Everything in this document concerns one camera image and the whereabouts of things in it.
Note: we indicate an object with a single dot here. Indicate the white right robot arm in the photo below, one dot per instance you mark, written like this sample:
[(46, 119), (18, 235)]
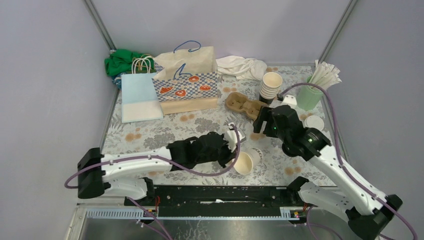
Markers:
[(363, 207)]

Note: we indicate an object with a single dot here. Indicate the blue checkered paper bag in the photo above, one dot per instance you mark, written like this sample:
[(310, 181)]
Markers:
[(186, 80)]

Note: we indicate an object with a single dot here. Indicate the white paper coffee cup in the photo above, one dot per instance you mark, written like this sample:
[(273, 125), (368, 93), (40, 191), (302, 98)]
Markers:
[(248, 160)]

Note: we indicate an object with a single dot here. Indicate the green cloth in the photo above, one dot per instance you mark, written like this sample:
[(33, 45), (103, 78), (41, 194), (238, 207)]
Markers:
[(121, 61)]

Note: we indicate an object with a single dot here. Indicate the bundle of white wrapped straws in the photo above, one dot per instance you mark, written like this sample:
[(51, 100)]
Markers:
[(325, 75)]

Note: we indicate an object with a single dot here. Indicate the stack of brown cup carriers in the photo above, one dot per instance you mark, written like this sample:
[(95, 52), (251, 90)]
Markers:
[(240, 103)]

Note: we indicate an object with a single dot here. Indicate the floral tablecloth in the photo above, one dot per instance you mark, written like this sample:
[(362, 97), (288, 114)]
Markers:
[(275, 169)]

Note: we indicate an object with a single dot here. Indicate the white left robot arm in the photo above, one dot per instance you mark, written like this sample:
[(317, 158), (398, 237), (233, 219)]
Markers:
[(114, 175)]

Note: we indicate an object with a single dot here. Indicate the stack of black paper cups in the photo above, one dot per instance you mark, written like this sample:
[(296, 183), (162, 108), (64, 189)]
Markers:
[(270, 87)]

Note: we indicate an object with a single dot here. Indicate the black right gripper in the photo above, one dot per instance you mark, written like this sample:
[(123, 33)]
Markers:
[(264, 114)]

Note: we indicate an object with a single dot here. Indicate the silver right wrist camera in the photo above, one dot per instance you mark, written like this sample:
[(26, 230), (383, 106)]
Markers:
[(289, 100)]

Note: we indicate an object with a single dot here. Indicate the stack of white lids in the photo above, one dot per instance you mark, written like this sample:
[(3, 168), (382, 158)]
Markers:
[(314, 121)]

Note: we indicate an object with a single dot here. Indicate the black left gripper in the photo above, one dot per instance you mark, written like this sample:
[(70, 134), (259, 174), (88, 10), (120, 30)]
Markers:
[(229, 155)]

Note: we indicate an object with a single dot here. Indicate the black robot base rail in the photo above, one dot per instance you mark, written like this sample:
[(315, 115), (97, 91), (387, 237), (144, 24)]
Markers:
[(203, 201)]

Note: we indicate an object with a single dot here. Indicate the light blue paper bag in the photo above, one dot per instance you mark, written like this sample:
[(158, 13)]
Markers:
[(139, 97)]

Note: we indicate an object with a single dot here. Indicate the white cloth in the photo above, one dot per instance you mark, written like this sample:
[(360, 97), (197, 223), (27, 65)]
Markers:
[(241, 68)]

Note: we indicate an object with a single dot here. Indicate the green straw holder cup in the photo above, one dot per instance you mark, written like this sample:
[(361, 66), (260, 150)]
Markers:
[(308, 97)]

